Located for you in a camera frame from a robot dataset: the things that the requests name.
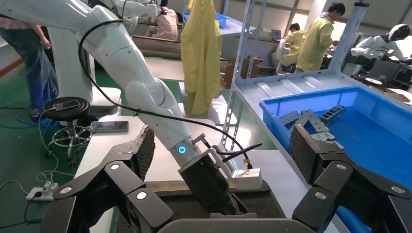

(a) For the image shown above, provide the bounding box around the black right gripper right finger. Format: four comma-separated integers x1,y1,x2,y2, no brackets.
290,124,412,233

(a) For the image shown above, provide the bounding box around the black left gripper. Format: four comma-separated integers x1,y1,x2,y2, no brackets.
178,155,249,216

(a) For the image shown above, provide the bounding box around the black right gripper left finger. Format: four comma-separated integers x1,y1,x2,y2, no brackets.
38,125,173,233

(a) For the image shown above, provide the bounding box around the dark smartphone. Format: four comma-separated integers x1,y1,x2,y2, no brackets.
89,120,129,133

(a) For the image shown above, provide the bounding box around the blue plastic bin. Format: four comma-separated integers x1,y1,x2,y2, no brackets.
259,86,412,233

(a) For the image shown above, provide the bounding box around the white power strip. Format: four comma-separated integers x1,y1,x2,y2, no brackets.
26,182,59,201

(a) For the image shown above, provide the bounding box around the black round stool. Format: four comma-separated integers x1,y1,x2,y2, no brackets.
43,96,92,162

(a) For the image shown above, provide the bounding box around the white background table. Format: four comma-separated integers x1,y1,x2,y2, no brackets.
145,57,185,82

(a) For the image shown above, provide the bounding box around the brown cardboard box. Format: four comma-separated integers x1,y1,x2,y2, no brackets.
222,56,263,89

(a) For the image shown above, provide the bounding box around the person in yellow coat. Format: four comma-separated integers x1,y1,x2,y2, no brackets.
278,22,307,67
180,0,223,118
296,2,346,73

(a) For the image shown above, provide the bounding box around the white robot body column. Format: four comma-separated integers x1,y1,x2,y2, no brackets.
48,27,122,117

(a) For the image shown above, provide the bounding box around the white humanoid background robot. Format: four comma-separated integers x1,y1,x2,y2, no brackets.
343,24,412,76

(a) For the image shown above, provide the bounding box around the person in blue jeans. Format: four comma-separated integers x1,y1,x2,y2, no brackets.
0,16,59,110

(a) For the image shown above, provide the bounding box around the person in pink coat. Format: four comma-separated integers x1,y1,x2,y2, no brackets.
146,0,179,41

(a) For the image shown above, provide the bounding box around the small blue background bin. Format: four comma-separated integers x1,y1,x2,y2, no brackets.
183,12,227,27

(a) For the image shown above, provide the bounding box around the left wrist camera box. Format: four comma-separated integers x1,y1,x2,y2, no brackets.
231,168,263,190

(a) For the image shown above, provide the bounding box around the perforated metal bracket part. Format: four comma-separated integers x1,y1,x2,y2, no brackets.
319,104,347,125

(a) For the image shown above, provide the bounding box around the smartphone with white cable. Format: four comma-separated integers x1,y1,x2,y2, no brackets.
53,100,81,112

